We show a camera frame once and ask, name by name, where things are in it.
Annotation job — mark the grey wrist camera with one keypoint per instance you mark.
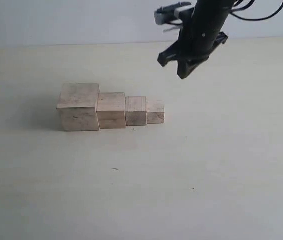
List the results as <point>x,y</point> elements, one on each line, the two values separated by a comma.
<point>165,15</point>

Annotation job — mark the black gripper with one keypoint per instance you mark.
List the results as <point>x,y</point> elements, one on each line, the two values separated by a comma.
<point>202,24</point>

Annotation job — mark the smallest wooden cube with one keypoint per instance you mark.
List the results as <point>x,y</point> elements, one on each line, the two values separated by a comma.
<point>155,112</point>

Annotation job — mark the third largest wooden cube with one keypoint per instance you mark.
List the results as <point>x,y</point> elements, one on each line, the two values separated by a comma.
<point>136,110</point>

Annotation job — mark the second largest wooden cube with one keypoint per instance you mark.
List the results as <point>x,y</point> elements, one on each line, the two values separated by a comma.
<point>111,110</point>

